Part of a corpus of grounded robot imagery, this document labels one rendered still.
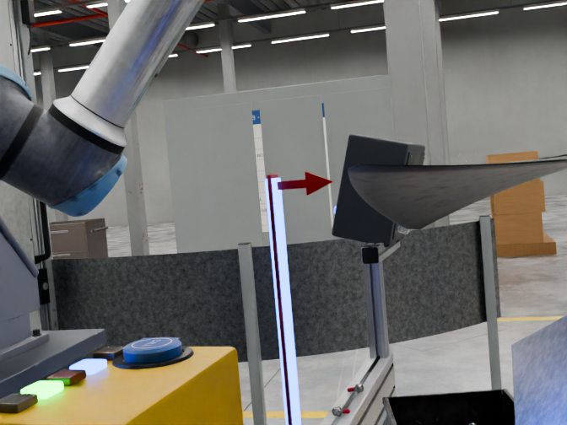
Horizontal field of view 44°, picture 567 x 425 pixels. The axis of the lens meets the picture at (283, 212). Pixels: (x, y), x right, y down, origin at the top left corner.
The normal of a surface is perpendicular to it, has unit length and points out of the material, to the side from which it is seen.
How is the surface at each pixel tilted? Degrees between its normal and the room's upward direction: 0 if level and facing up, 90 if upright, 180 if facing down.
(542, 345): 55
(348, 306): 90
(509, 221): 90
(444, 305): 90
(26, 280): 90
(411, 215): 154
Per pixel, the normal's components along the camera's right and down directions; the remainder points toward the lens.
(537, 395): -0.83, -0.49
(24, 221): 0.95, -0.07
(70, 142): 0.02, 0.13
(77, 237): -0.19, 0.07
